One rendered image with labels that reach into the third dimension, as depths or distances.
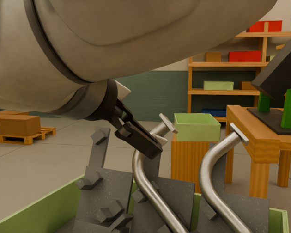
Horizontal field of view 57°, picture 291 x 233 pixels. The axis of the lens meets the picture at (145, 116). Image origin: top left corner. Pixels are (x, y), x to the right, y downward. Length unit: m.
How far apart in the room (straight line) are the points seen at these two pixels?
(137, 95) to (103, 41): 6.50
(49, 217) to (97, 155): 0.22
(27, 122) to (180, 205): 4.47
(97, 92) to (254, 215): 0.47
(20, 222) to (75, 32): 0.65
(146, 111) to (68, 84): 6.46
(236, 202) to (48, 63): 0.56
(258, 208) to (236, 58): 5.44
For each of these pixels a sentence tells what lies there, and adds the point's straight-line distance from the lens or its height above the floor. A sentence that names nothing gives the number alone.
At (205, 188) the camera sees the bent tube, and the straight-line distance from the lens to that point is 0.63.
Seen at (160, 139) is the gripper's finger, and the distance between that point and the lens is 0.49.
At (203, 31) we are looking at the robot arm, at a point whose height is 1.34.
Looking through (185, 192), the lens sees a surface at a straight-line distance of 0.69.
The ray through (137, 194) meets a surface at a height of 1.02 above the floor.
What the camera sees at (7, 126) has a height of 0.30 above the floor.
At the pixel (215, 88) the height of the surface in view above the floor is 0.88.
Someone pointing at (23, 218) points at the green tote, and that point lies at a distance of 0.79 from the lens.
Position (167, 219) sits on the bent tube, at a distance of 0.65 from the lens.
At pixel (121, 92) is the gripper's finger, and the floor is 1.26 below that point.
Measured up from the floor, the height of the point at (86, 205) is 0.93.
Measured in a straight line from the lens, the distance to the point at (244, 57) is 6.04.
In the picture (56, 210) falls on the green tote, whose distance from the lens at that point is 0.88.
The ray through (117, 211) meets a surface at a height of 0.95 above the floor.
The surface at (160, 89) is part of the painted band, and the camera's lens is 6.56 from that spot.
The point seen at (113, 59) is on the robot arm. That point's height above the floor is 1.32.
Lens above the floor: 1.31
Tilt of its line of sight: 10 degrees down
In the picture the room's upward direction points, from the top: straight up
